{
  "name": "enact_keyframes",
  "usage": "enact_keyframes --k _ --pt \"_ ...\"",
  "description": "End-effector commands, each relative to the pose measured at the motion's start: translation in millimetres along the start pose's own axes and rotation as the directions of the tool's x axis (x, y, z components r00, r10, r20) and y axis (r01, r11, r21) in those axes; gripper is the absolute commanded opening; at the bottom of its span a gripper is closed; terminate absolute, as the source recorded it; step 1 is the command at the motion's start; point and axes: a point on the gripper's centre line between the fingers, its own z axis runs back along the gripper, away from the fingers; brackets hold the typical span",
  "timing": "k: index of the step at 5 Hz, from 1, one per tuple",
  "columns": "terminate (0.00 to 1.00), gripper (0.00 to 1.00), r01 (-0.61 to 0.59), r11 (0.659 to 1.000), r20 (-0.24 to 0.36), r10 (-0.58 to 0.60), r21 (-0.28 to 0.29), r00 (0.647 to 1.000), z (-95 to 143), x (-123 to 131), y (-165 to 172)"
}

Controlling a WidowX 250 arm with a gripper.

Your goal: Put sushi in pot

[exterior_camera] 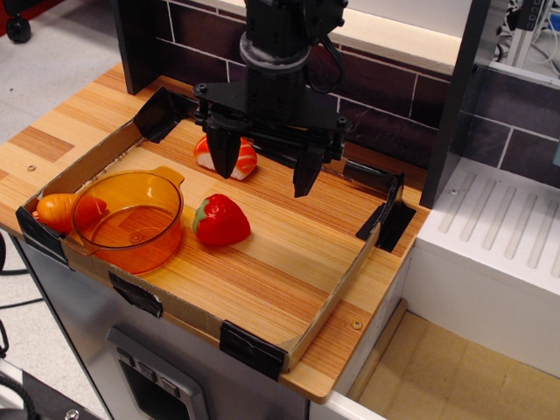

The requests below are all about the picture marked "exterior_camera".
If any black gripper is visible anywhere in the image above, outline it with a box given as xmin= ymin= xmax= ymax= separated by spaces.
xmin=194 ymin=32 xmax=349 ymax=198

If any salmon sushi toy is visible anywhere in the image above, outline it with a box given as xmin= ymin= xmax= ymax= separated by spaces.
xmin=193 ymin=136 xmax=257 ymax=180

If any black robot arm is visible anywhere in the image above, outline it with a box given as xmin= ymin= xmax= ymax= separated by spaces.
xmin=193 ymin=1 xmax=350 ymax=197

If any cardboard fence with black tape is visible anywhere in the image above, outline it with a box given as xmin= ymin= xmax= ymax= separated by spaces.
xmin=16 ymin=88 xmax=415 ymax=379

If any orange transparent plastic pot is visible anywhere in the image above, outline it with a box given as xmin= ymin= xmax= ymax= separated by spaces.
xmin=66 ymin=166 xmax=184 ymax=275

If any red toy strawberry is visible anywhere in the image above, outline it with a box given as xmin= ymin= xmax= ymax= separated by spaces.
xmin=192 ymin=193 xmax=251 ymax=246

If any orange toy carrot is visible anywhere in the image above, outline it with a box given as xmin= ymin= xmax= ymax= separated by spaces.
xmin=32 ymin=193 xmax=107 ymax=234

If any white toy sink drainboard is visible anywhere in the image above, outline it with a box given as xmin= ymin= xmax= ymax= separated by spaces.
xmin=403 ymin=159 xmax=559 ymax=375

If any silver toy oven front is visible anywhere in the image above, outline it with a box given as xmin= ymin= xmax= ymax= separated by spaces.
xmin=12 ymin=238 xmax=310 ymax=419

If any black caster wheel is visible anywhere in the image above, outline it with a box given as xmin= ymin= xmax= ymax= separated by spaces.
xmin=5 ymin=15 xmax=32 ymax=44

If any dark grey vertical post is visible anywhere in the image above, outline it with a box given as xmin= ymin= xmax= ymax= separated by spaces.
xmin=420 ymin=0 xmax=508 ymax=208

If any dark grey left post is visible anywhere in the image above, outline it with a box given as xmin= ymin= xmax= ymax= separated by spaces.
xmin=110 ymin=0 xmax=172 ymax=95

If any black cable on floor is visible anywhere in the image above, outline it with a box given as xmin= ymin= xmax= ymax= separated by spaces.
xmin=0 ymin=231 xmax=44 ymax=355

